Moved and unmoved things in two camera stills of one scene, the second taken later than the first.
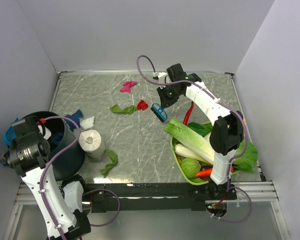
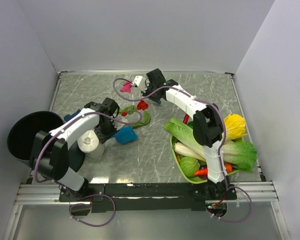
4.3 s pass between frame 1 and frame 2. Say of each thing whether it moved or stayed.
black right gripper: moved
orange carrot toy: stayed
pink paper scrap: stayed
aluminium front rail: stayed
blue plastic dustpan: moved
